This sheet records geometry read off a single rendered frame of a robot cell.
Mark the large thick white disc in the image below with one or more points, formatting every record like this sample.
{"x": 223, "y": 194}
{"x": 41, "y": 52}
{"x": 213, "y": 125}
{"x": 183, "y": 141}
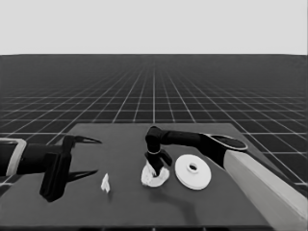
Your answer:
{"x": 192, "y": 181}

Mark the white round carrier with pins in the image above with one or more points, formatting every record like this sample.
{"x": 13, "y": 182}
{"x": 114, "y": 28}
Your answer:
{"x": 159, "y": 182}

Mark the small white T-shaped piece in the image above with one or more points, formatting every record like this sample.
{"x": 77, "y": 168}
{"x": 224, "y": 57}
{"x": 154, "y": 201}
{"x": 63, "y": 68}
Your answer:
{"x": 105, "y": 186}

